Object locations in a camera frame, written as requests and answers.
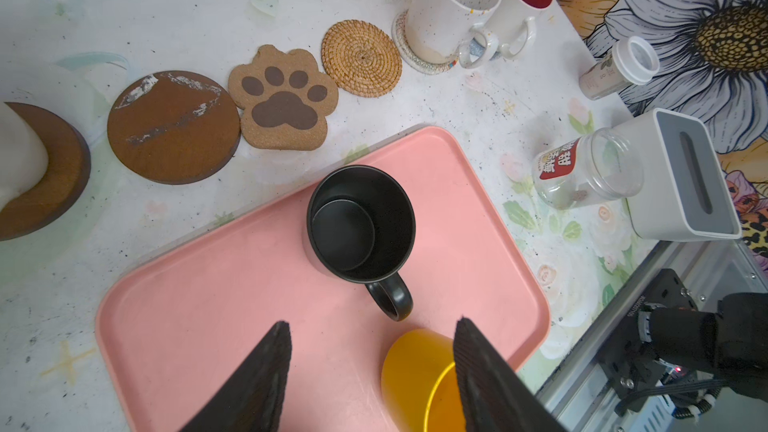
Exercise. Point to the dark brown round coaster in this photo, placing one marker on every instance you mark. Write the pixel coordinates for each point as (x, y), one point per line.
(65, 178)

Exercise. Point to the glossy brown round coaster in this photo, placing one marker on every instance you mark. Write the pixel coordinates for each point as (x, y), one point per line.
(174, 127)

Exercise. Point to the black mug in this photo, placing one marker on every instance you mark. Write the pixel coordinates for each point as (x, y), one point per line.
(360, 227)

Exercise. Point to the cork round coaster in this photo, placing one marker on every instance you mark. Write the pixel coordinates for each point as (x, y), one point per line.
(361, 58)

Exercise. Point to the clear glass cup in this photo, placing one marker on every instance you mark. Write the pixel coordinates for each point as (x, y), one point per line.
(593, 169)

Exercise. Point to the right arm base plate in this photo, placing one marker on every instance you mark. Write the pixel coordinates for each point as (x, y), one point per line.
(630, 363)

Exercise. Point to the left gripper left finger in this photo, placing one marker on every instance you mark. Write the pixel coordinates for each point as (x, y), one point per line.
(253, 396)

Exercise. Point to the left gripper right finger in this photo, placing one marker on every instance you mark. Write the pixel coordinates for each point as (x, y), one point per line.
(493, 398)

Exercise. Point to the white patterned round coaster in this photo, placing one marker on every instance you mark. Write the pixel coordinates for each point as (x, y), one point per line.
(399, 38)

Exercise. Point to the paw shaped coaster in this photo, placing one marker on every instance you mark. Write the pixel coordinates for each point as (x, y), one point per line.
(285, 99)

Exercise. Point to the yellow mug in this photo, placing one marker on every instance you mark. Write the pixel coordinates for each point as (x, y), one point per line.
(419, 383)

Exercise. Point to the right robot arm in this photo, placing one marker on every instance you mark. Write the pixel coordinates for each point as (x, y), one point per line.
(730, 344)

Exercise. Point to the white tissue box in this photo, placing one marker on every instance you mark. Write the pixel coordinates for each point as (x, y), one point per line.
(684, 197)

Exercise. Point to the red interior white mug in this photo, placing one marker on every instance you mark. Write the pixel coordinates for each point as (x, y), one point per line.
(514, 24)

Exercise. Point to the white paper cup with lid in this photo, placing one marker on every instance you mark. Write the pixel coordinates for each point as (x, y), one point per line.
(630, 61)

